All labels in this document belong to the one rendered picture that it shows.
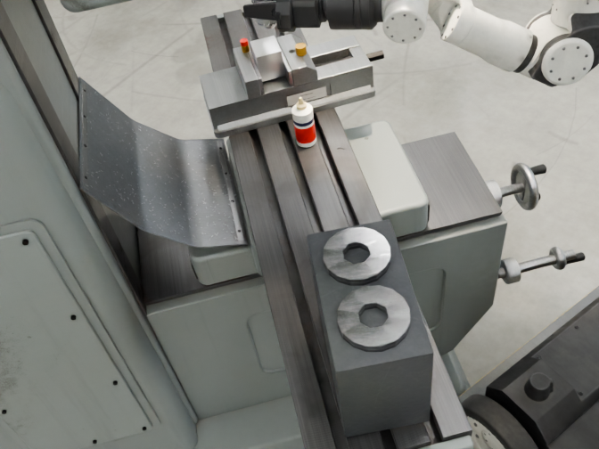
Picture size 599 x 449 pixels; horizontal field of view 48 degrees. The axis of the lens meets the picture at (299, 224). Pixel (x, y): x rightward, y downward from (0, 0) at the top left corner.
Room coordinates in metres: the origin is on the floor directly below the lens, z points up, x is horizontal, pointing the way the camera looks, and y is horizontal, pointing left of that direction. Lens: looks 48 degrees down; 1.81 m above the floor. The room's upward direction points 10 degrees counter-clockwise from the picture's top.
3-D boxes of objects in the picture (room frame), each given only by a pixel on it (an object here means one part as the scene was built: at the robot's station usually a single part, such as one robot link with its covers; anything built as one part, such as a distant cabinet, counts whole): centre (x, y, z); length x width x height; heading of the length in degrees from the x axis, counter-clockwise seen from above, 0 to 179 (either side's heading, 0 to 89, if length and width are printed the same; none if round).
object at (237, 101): (1.16, -0.02, 0.97); 0.35 x 0.15 x 0.11; 98
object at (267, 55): (1.16, 0.01, 1.02); 0.06 x 0.05 x 0.06; 8
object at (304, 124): (1.01, -0.04, 0.97); 0.04 x 0.04 x 0.11
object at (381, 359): (0.50, -0.07, 1.01); 0.22 x 0.12 x 0.20; 1
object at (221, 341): (1.01, -0.03, 0.42); 0.80 x 0.30 x 0.60; 95
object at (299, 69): (1.17, -0.05, 1.00); 0.12 x 0.06 x 0.04; 8
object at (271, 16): (0.98, 0.00, 1.23); 0.06 x 0.02 x 0.03; 71
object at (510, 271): (0.92, -0.55, 0.49); 0.22 x 0.06 x 0.06; 95
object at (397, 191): (1.01, -0.01, 0.77); 0.50 x 0.35 x 0.12; 95
